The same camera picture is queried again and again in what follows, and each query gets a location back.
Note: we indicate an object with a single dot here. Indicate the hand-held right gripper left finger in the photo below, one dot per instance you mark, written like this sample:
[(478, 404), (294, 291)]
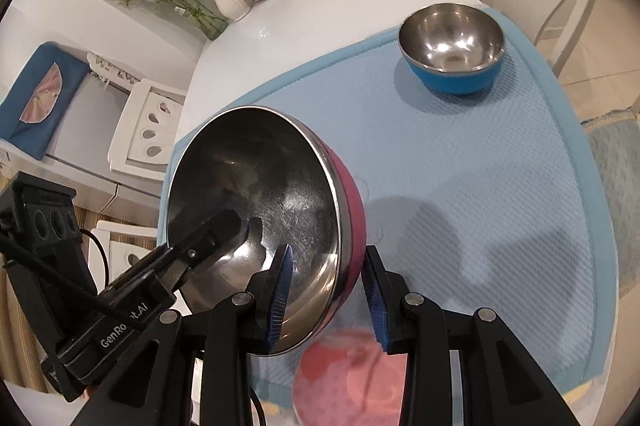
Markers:
[(280, 298)]

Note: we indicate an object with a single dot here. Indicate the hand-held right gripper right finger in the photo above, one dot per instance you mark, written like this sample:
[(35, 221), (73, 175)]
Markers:
[(375, 303)]

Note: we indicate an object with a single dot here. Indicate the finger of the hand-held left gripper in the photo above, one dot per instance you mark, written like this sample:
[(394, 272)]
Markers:
[(205, 238)]

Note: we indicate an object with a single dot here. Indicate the pink patterned bowl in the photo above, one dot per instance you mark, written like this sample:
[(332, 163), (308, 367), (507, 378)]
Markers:
[(340, 376)]

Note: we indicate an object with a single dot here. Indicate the red steel bowl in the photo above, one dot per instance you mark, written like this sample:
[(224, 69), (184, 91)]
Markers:
[(260, 176)]

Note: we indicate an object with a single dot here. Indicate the grey refrigerator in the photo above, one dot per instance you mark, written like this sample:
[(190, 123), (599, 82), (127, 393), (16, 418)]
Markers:
[(90, 145)]

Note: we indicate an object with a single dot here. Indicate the light blue table mat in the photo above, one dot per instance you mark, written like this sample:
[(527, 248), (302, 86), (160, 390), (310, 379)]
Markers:
[(475, 186)]

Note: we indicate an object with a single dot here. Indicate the blue cloth cover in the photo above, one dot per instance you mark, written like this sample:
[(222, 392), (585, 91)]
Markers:
[(35, 95)]

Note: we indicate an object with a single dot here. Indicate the white rack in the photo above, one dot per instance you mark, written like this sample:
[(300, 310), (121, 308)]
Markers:
[(112, 68)]

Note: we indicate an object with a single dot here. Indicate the glass vase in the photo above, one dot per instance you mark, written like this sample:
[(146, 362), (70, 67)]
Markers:
[(212, 25)]

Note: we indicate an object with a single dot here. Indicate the white ceramic vase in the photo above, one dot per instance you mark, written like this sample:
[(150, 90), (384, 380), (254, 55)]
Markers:
[(232, 5)]

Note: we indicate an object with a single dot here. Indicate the light blue floor rug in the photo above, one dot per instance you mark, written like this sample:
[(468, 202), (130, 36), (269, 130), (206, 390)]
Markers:
[(617, 186)]

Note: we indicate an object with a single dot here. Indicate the blue steel bowl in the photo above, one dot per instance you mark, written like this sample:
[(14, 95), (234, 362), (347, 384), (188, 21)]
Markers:
[(450, 40)]

